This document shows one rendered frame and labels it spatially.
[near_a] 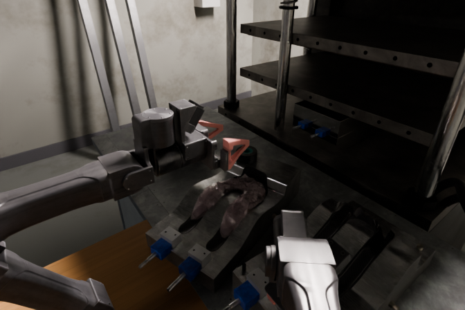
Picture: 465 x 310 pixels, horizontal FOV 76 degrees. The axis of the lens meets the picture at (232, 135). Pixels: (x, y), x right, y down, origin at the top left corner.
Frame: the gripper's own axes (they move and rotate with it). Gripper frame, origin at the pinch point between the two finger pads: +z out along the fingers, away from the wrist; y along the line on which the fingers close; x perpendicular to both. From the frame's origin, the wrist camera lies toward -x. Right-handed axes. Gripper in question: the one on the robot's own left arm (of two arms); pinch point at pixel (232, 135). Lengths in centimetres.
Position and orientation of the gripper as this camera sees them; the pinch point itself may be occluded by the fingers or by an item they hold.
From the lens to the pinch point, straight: 68.2
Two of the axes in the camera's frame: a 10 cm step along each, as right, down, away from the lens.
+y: -6.1, -3.7, 7.0
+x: -0.2, 8.9, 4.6
